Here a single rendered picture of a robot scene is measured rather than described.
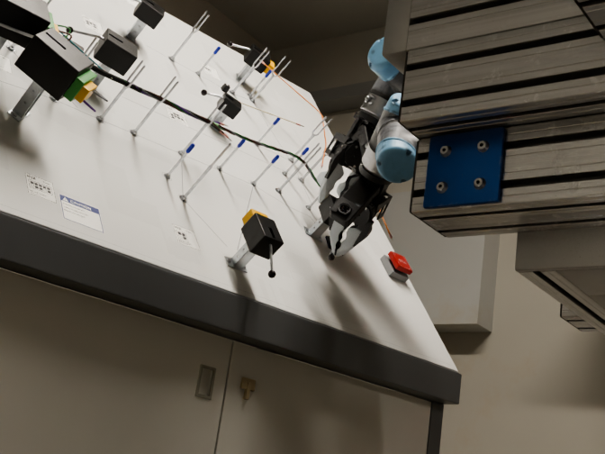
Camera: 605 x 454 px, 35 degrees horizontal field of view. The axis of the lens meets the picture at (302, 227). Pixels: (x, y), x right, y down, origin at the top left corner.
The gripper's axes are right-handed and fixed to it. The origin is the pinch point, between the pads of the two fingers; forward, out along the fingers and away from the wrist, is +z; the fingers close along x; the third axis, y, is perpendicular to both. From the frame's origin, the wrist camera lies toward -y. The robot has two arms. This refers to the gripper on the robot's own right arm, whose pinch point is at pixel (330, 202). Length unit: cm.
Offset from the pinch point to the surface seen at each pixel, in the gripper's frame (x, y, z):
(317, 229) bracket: 0.8, -2.0, 6.3
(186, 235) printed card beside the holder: 35.3, -22.2, 17.8
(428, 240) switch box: -123, 126, -7
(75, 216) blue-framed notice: 58, -32, 22
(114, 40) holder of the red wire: 56, 3, -5
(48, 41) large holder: 71, -20, 1
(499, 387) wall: -151, 81, 27
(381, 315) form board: -14.7, -15.9, 14.9
